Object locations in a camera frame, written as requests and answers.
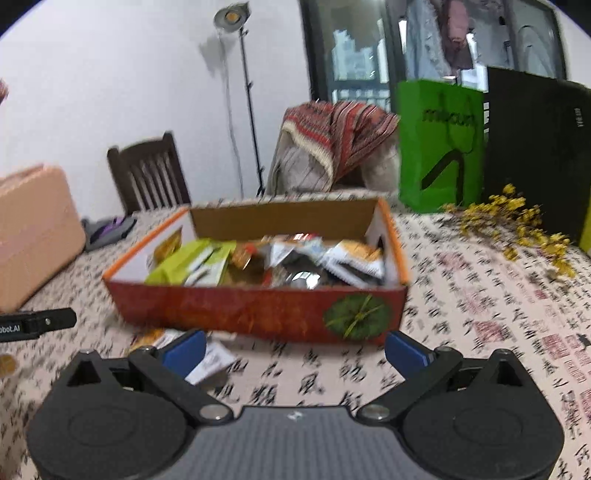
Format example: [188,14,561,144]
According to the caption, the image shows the light blue hanging garment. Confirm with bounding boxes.
[406,0,451,79]

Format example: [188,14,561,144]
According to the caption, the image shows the pink hard-shell suitcase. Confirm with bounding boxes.
[0,165,88,312]

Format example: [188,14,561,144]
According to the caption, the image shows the studio light on stand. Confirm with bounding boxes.
[213,1,267,197]

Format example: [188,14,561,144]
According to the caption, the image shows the dark window frame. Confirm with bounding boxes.
[299,0,568,116]

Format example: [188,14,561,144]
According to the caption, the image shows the yellow flower branch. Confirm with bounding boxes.
[443,184,578,280]

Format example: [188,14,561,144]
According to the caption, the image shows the white hanging garment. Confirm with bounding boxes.
[512,18,559,77]

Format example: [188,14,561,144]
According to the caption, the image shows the dark wooden chair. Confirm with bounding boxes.
[107,131,192,215]

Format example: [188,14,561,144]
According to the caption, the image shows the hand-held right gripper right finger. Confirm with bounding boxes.
[358,331,531,425]

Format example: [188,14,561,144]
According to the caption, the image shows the green snack bar packet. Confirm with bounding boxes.
[145,239,215,285]
[185,242,237,285]

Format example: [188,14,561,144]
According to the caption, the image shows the calligraphy printed tablecloth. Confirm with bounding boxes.
[0,196,591,480]

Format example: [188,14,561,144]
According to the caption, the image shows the black paper bag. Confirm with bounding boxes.
[480,66,591,243]

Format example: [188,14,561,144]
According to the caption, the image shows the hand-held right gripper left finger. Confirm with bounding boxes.
[65,330,232,425]

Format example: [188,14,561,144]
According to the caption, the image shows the green paper bag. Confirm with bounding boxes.
[397,79,485,213]

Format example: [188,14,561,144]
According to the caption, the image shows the red cardboard box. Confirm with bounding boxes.
[102,196,409,344]

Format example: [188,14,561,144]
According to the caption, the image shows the pink hanging garment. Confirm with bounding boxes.
[438,0,472,70]

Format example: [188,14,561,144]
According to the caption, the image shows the red patterned fringed cloth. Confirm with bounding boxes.
[281,100,400,183]

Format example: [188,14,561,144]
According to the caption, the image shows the chair with beige cover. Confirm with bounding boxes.
[267,104,402,195]

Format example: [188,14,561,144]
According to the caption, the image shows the grey pouch with purple strap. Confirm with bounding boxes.
[81,215,138,252]

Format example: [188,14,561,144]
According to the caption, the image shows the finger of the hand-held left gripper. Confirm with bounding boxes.
[22,308,78,334]

